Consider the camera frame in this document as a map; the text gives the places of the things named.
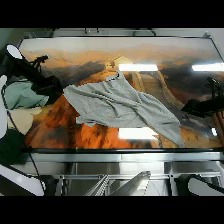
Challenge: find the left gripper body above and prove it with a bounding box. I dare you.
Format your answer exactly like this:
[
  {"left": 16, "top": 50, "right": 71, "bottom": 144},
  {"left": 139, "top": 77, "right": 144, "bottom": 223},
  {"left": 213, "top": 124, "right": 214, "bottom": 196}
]
[{"left": 31, "top": 75, "right": 65, "bottom": 105}]

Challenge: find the grey T-shirt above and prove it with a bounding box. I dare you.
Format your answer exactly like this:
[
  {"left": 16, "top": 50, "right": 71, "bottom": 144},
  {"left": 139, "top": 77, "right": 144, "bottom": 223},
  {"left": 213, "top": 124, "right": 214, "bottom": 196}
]
[{"left": 62, "top": 71, "right": 186, "bottom": 148}]

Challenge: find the pale green garment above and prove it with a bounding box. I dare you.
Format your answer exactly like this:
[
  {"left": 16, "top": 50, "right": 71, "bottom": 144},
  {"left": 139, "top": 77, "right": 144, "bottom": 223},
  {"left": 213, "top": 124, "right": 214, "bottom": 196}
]
[{"left": 3, "top": 80, "right": 50, "bottom": 111}]

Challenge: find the cream garment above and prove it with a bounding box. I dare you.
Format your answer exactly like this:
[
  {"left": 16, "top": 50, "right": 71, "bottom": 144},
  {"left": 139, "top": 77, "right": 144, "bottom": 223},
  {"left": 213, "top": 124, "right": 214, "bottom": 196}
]
[{"left": 7, "top": 107, "right": 44, "bottom": 136}]

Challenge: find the black garment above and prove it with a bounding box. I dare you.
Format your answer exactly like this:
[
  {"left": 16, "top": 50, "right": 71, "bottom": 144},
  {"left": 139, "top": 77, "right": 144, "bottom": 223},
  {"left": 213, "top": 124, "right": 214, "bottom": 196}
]
[{"left": 0, "top": 129, "right": 30, "bottom": 166}]

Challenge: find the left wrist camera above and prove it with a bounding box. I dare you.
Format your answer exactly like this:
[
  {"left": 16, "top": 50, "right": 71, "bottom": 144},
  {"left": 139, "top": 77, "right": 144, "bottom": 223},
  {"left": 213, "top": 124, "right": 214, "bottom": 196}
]
[{"left": 29, "top": 54, "right": 50, "bottom": 73}]

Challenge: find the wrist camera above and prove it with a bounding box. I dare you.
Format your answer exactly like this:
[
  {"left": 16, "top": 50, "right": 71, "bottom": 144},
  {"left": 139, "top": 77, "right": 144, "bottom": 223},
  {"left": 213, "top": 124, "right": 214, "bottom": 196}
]
[
  {"left": 204, "top": 76, "right": 224, "bottom": 98},
  {"left": 29, "top": 54, "right": 50, "bottom": 73}
]

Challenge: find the black cable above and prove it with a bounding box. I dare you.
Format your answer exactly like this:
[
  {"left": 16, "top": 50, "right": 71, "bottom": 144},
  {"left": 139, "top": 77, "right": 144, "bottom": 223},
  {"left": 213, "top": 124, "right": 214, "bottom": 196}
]
[{"left": 1, "top": 84, "right": 44, "bottom": 179}]

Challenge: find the silver frame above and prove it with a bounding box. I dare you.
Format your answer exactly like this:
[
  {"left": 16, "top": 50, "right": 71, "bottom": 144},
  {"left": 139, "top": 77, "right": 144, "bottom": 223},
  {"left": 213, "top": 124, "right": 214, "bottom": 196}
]
[{"left": 0, "top": 27, "right": 224, "bottom": 197}]

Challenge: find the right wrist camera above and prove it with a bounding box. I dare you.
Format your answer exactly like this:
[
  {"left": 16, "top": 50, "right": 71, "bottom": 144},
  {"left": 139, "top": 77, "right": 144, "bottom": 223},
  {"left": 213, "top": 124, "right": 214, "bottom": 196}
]
[{"left": 204, "top": 76, "right": 224, "bottom": 98}]

